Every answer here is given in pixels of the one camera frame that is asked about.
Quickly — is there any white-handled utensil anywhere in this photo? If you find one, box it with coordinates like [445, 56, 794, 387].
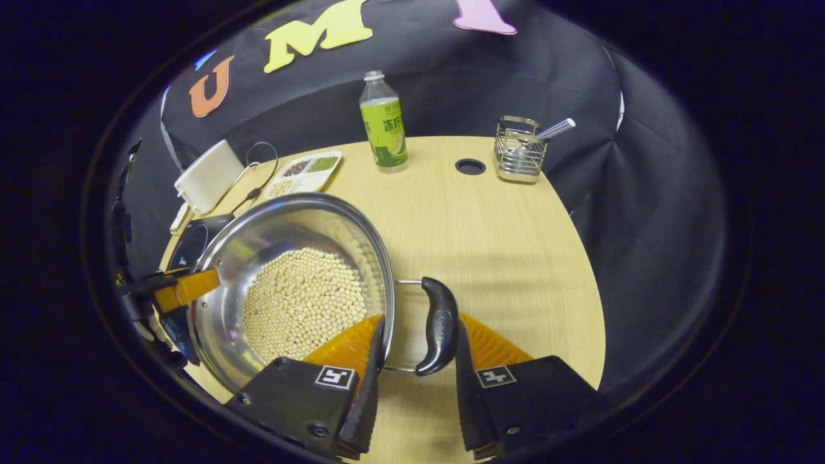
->
[535, 118, 576, 142]

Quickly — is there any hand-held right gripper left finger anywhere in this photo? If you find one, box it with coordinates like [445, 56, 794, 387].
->
[226, 314, 386, 460]

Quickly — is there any black toaster cable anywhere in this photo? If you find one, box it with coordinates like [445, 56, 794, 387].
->
[229, 142, 279, 217]

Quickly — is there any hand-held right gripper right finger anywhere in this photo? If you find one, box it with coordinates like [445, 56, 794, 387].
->
[454, 314, 610, 460]

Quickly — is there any stainless steel pot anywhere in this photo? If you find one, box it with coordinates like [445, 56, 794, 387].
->
[190, 192, 460, 392]

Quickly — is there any metal wire utensil holder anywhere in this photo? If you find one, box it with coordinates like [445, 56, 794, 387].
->
[494, 116, 548, 183]

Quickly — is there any white divided plate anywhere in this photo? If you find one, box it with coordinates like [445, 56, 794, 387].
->
[263, 150, 344, 199]

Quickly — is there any black induction cooktop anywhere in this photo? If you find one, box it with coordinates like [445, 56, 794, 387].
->
[166, 215, 236, 271]

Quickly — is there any black backdrop cloth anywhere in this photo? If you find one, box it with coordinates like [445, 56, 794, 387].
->
[119, 0, 729, 400]

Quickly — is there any pile of soybeans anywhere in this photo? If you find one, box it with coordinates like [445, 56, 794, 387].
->
[242, 247, 367, 365]

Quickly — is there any white toaster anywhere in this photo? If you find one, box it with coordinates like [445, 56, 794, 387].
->
[174, 140, 246, 215]

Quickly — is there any green drink bottle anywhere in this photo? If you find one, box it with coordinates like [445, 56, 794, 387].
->
[359, 70, 409, 173]

